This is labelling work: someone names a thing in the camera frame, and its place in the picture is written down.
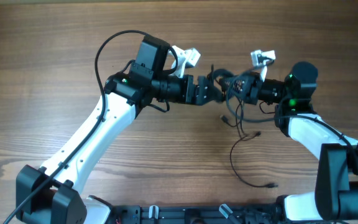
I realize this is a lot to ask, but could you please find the black left camera cable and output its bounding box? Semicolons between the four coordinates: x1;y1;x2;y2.
3;29;180;224

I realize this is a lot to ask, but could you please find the black camera cable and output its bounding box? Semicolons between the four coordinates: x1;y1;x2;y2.
225;60;358;224
3;29;180;224

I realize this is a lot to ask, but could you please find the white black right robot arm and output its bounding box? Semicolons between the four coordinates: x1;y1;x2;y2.
213;62;358;222

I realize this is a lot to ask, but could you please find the thin black usb cable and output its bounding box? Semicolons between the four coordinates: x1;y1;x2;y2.
229;99;279;189

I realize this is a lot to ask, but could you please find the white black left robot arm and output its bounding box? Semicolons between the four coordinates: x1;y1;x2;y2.
11;34;224;223

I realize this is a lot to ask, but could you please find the black right camera cable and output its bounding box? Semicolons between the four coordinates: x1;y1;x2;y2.
225;60;358;224

